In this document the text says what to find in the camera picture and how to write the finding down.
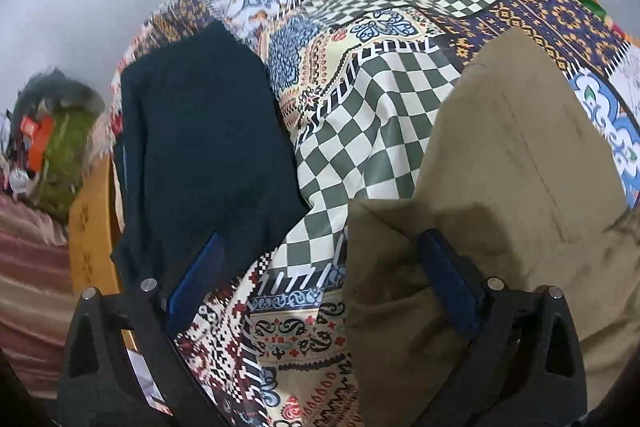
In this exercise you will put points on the khaki pants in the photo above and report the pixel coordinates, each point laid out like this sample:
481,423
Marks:
525,147

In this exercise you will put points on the folded navy pants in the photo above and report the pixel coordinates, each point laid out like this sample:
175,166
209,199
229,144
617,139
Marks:
200,132

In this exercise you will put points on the striped pink curtain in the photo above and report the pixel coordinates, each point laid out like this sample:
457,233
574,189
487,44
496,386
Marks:
30,287

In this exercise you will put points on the yellow wooden lap desk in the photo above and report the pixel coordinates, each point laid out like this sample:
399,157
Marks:
92,247

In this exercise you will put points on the orange box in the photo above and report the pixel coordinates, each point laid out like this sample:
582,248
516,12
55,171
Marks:
39,142

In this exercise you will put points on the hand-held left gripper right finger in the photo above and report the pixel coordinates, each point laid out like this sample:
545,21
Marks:
452,282

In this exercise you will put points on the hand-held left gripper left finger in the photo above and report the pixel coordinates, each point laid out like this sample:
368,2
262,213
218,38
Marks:
197,282

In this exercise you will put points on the patchwork printed blanket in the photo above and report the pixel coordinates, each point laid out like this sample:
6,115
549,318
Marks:
370,107

